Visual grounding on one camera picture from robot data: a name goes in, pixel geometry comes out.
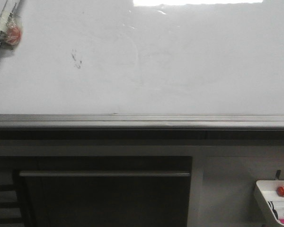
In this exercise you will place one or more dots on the black-capped marker in tray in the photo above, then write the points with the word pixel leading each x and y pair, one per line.
pixel 277 208

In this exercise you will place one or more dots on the white black-tipped whiteboard marker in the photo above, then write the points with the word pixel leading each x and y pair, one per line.
pixel 10 29

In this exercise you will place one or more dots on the white whiteboard with aluminium frame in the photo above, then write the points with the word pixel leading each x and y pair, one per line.
pixel 145 64

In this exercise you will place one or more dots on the white plastic marker tray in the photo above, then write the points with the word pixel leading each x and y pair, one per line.
pixel 265 191

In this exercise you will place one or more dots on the black wall hook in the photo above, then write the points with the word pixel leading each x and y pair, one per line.
pixel 278 174

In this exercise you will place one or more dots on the dark cabinet panel with rail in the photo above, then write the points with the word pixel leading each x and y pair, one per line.
pixel 108 191

